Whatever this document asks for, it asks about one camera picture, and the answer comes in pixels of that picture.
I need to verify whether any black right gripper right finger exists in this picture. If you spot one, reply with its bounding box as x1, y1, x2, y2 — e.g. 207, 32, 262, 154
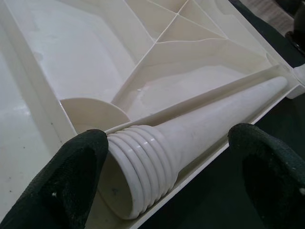
228, 123, 305, 229

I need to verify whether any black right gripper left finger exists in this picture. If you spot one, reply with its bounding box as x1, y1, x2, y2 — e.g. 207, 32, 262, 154
0, 129, 109, 229

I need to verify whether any white plastic table leg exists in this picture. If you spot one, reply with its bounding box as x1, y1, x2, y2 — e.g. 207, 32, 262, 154
292, 65, 305, 84
97, 76, 289, 220

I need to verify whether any black tablecloth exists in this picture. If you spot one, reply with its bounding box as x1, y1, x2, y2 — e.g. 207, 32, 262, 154
135, 0, 305, 229

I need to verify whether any white plastic table top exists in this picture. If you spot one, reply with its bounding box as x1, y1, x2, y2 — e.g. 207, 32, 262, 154
0, 0, 305, 229

